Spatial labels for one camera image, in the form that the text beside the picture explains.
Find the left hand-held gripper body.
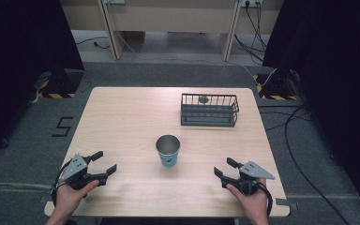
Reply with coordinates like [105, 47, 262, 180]
[56, 153, 109, 191]

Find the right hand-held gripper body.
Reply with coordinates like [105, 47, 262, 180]
[227, 160, 277, 197]

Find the dark grey wire basket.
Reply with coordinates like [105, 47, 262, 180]
[180, 93, 241, 128]

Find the blue cup with metal inside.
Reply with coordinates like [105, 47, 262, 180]
[155, 134, 181, 168]

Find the person's left hand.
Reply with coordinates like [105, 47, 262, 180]
[53, 179, 100, 218]

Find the person's right hand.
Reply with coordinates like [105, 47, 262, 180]
[225, 177, 270, 220]

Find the black stand base striped tape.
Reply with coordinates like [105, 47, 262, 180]
[34, 68, 85, 99]
[252, 68, 300, 102]

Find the black curtain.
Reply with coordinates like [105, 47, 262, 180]
[262, 0, 360, 217]
[0, 0, 85, 158]

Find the beige wooden desk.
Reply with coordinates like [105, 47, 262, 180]
[58, 0, 285, 63]

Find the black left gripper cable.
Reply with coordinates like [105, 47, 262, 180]
[50, 160, 73, 208]

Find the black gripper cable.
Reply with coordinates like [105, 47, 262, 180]
[50, 160, 73, 208]
[257, 181, 274, 219]

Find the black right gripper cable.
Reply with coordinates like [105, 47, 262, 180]
[257, 181, 274, 219]

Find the long black floor cable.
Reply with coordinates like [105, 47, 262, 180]
[284, 105, 352, 225]

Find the short black floor cable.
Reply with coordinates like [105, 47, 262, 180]
[75, 36, 112, 51]

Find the bundle of black socket cables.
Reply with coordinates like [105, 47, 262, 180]
[233, 2, 269, 66]

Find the white wall socket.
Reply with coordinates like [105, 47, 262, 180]
[240, 0, 263, 8]

